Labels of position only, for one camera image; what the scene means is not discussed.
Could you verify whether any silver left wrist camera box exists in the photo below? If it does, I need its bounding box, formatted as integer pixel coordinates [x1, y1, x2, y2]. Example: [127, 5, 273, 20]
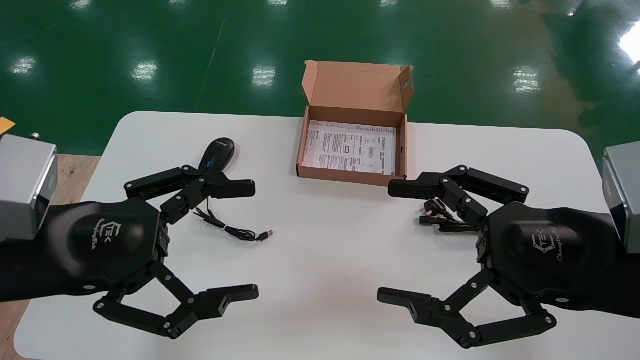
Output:
[0, 133, 58, 242]

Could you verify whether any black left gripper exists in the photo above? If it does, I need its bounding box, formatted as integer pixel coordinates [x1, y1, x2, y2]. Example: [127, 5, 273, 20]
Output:
[0, 165, 260, 340]

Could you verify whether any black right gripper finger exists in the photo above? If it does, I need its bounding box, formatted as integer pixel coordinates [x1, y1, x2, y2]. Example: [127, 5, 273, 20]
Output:
[388, 165, 531, 231]

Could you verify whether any black power cable with plug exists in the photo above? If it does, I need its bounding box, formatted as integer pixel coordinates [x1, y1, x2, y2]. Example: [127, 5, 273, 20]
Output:
[419, 197, 478, 233]

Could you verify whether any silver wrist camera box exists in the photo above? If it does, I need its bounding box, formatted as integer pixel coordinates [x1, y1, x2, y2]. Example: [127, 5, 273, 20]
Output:
[602, 141, 640, 253]
[0, 133, 58, 242]

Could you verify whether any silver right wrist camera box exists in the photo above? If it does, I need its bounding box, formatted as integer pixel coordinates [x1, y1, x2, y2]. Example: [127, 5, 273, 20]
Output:
[602, 141, 640, 253]

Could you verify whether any black wired computer mouse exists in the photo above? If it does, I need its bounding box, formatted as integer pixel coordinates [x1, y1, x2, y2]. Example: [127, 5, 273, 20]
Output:
[192, 137, 275, 242]

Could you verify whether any open brown cardboard box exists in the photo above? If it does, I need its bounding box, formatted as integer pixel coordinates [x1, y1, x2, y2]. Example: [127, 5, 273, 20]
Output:
[296, 60, 415, 188]

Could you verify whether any white printed paper manual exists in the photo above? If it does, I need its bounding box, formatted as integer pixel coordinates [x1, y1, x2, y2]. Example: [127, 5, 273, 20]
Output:
[302, 120, 397, 176]

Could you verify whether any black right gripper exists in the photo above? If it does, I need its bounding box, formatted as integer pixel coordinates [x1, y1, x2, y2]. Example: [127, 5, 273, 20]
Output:
[377, 201, 640, 350]

